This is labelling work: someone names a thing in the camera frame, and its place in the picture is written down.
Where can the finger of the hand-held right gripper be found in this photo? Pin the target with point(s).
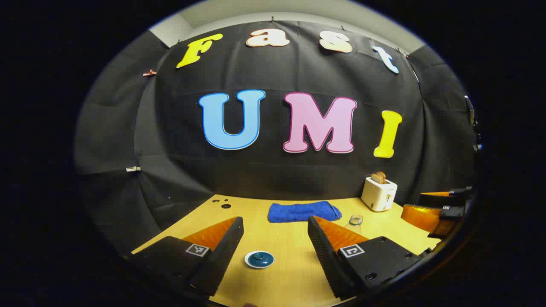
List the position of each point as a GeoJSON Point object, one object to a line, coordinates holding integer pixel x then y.
{"type": "Point", "coordinates": [443, 200]}
{"type": "Point", "coordinates": [420, 217]}

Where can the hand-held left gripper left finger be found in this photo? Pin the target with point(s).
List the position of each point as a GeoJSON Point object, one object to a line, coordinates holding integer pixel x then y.
{"type": "Point", "coordinates": [226, 251]}

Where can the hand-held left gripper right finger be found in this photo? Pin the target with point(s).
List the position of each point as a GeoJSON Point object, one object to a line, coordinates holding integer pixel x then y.
{"type": "Point", "coordinates": [324, 256]}

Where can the blue teacup with white inside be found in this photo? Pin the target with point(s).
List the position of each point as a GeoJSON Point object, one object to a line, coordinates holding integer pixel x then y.
{"type": "Point", "coordinates": [247, 261]}

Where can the clear plastic water bottle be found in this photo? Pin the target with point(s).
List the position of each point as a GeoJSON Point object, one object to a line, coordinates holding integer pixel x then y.
{"type": "Point", "coordinates": [356, 220]}

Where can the white toaster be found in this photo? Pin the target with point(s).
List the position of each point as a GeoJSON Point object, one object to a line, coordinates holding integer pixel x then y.
{"type": "Point", "coordinates": [377, 196]}

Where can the blue towel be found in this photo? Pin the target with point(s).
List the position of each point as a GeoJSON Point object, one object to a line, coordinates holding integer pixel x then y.
{"type": "Point", "coordinates": [303, 212]}

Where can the toasted bread slice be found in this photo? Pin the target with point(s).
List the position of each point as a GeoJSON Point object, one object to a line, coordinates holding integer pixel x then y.
{"type": "Point", "coordinates": [379, 177]}

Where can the black backdrop cloth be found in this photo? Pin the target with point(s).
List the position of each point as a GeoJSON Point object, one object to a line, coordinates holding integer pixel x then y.
{"type": "Point", "coordinates": [264, 170]}

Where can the silver metal clip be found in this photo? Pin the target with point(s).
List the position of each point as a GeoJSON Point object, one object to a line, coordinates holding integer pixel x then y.
{"type": "Point", "coordinates": [133, 169]}

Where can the copper clip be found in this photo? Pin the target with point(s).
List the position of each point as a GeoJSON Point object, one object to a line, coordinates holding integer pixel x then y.
{"type": "Point", "coordinates": [149, 73]}

